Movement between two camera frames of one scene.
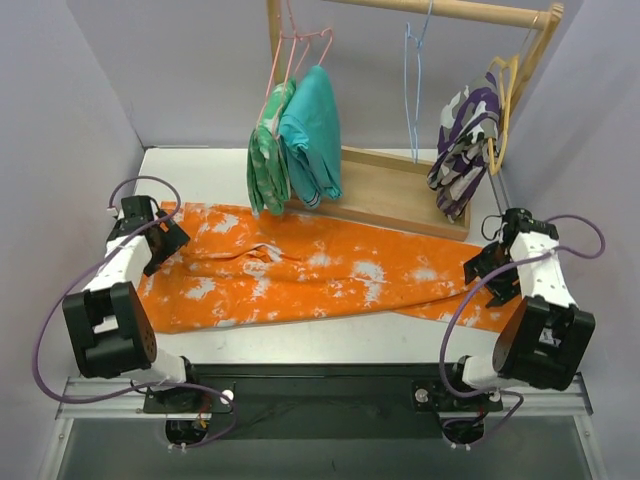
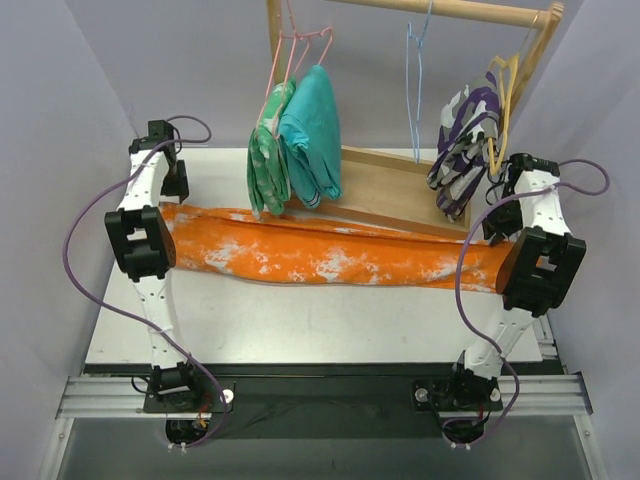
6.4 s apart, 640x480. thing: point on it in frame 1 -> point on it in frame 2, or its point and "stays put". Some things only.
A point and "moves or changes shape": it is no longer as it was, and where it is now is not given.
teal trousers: x=309 y=138 stays put
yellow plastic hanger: x=501 y=61 stays put
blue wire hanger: x=414 y=134 stays put
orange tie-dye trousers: x=242 y=265 moves or changes shape
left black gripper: x=166 y=240 -> x=176 y=181
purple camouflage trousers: x=470 y=119 stays put
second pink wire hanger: x=309 y=37 stays put
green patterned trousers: x=267 y=169 stays put
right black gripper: x=486 y=268 -> x=498 y=225
